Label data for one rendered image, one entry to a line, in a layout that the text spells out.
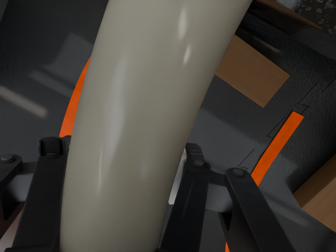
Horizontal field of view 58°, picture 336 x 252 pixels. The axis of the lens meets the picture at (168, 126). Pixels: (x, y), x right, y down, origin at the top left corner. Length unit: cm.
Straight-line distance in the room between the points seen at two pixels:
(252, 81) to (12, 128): 83
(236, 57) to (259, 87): 11
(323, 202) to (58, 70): 100
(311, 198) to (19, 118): 105
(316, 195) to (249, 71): 51
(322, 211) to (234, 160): 35
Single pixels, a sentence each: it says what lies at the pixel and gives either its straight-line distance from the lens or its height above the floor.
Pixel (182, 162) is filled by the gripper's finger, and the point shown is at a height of 86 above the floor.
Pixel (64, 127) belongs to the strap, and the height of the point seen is 2.
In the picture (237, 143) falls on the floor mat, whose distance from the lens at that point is 110.
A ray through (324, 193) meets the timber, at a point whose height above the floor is 11.
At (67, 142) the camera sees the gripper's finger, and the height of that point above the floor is 84.
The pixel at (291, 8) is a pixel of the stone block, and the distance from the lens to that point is 43.
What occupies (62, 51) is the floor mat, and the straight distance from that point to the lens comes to 106.
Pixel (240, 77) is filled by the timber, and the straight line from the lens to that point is 90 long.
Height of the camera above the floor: 100
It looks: 69 degrees down
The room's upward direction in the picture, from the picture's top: 176 degrees counter-clockwise
